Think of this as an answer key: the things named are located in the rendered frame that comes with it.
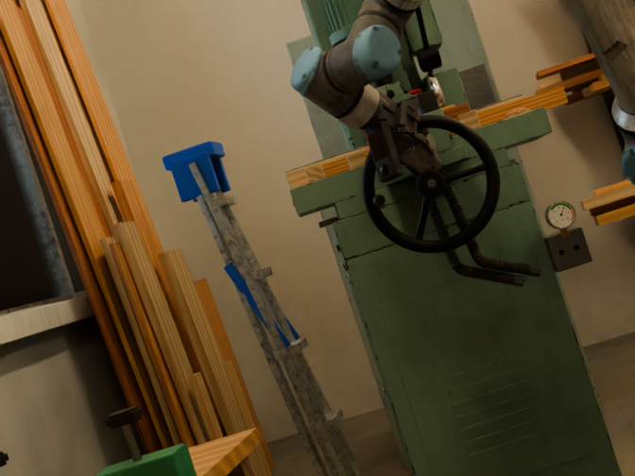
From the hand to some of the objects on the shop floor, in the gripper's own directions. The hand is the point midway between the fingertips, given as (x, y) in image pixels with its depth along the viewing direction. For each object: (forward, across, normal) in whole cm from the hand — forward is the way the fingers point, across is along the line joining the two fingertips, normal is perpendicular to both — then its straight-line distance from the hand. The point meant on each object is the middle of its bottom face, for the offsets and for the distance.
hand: (435, 168), depth 240 cm
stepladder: (+87, +125, +15) cm, 153 cm away
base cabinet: (+81, +46, +33) cm, 99 cm away
